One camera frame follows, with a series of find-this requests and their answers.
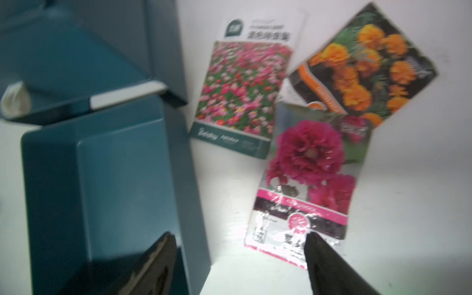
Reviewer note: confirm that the teal drawer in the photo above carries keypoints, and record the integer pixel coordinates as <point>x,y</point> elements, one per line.
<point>54,69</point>
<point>101,189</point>

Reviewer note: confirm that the magenta peony seed bag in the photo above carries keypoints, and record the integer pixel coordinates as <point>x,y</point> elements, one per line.
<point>315,161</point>

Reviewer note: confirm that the pink mixed flower seed bag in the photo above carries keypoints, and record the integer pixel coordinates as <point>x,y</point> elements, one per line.
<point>248,64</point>

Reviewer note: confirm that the orange marigold seed bag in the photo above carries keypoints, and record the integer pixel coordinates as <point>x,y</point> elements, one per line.
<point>369,69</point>

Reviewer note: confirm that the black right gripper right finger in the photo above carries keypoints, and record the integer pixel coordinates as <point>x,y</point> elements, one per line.
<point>329,273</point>

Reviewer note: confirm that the teal three-drawer cabinet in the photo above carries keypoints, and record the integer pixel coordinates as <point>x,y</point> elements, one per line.
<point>144,32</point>

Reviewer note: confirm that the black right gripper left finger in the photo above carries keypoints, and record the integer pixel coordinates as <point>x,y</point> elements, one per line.
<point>153,273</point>

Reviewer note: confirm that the teal bottom drawer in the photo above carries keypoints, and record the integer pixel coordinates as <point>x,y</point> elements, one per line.
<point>101,189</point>

